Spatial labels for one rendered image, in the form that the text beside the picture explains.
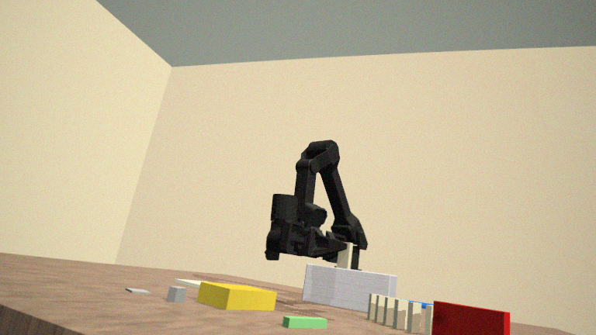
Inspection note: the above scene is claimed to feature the grey flat tile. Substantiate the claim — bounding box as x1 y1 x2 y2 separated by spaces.
125 288 150 295

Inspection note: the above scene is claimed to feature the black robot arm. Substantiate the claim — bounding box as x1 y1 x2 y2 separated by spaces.
265 140 368 271

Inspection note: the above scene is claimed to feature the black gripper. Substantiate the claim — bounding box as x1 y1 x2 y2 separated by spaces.
278 220 348 264

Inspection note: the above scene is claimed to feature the yellow rectangular block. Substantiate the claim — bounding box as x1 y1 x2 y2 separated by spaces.
196 281 277 311

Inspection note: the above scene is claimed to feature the cream domino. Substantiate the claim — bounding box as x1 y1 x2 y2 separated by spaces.
407 302 422 333
424 305 434 335
374 295 390 323
337 242 353 270
383 297 395 326
393 299 409 330
367 293 376 320

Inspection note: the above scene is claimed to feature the cream flat square tile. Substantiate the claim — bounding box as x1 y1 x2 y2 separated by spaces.
175 279 201 288

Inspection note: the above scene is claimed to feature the green rectangular block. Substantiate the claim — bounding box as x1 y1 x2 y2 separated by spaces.
282 316 327 329

